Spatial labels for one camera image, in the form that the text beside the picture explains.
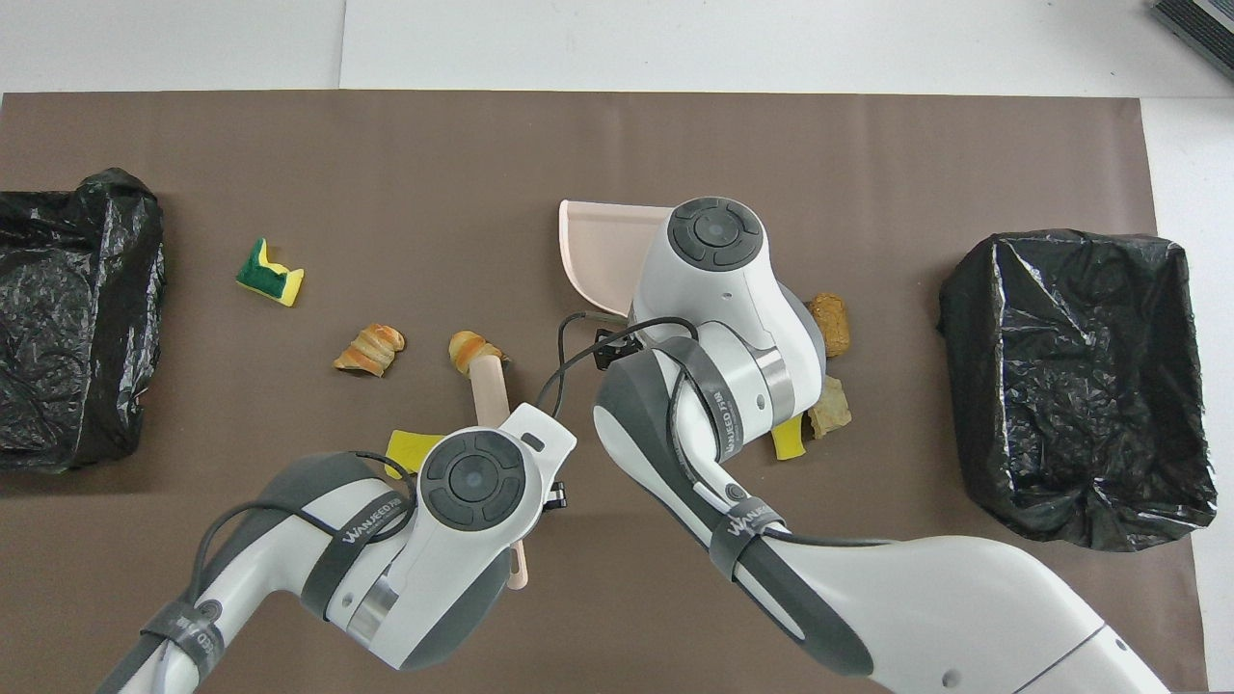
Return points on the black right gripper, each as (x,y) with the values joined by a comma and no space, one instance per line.
(615,349)

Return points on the beige hand brush black bristles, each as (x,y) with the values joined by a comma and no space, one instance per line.
(490,395)

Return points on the plain yellow sponge piece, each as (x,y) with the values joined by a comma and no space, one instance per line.
(405,448)

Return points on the orange striped croissant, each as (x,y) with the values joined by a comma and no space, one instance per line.
(472,349)
(369,350)

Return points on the small yellow-green sponge piece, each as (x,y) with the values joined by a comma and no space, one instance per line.
(789,445)

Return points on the pale pink plastic dustpan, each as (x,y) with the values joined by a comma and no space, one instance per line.
(603,255)

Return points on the beige rock-like bread chunk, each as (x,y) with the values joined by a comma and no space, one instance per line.
(831,413)

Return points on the brown fried croquette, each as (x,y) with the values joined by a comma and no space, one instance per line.
(834,326)

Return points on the large yellow-green sponge piece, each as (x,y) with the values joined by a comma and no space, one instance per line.
(268,275)

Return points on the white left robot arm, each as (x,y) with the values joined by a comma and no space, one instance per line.
(434,569)

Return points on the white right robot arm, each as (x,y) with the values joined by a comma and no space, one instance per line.
(916,607)

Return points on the bin lined with black bag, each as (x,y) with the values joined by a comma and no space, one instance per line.
(1080,386)
(67,318)

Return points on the brown paper table mat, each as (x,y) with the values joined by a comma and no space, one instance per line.
(386,145)

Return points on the dark grey ribbed object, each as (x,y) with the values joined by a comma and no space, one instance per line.
(1205,19)

